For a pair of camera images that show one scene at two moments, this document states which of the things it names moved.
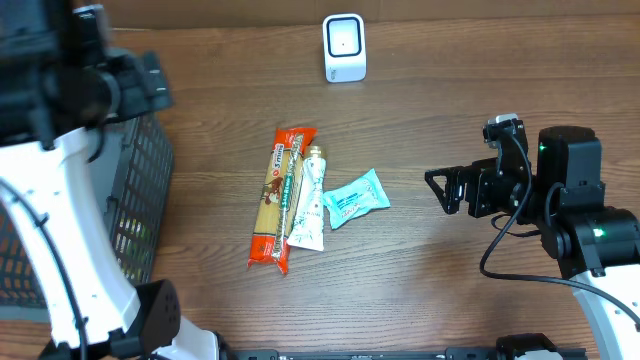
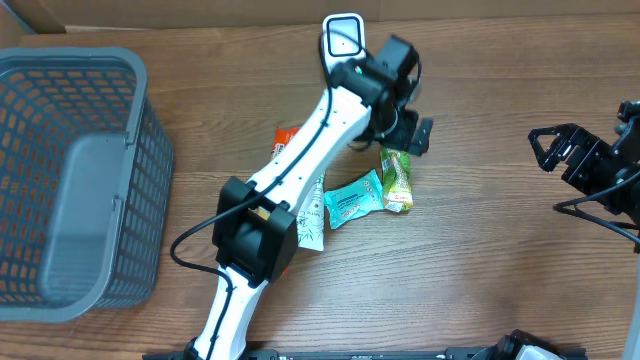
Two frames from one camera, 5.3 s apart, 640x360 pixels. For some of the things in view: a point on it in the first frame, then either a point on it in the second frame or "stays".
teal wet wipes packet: x=355 y=200 stays
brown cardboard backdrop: x=188 y=14 stays
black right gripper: x=470 y=189 → x=579 y=151
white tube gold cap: x=308 y=228 stays
